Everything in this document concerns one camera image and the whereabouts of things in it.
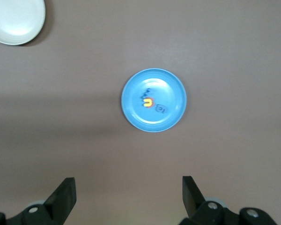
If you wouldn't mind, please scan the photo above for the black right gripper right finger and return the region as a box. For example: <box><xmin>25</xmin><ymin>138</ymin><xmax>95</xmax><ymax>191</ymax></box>
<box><xmin>179</xmin><ymin>175</ymin><xmax>278</xmax><ymax>225</ymax></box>

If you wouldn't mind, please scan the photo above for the blue plate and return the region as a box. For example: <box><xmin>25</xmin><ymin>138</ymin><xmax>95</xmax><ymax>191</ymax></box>
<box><xmin>121</xmin><ymin>68</ymin><xmax>187</xmax><ymax>133</ymax></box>

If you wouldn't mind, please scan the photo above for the blue small letter m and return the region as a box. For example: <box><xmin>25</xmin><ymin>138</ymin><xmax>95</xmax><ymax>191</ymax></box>
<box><xmin>140</xmin><ymin>88</ymin><xmax>152</xmax><ymax>106</ymax></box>

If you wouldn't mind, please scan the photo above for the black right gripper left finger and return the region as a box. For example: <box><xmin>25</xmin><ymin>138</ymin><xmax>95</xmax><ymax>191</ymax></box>
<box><xmin>0</xmin><ymin>177</ymin><xmax>77</xmax><ymax>225</ymax></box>

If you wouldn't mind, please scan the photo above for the beige plate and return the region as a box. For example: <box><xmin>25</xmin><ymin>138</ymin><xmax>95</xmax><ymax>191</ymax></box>
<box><xmin>0</xmin><ymin>0</ymin><xmax>46</xmax><ymax>46</ymax></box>

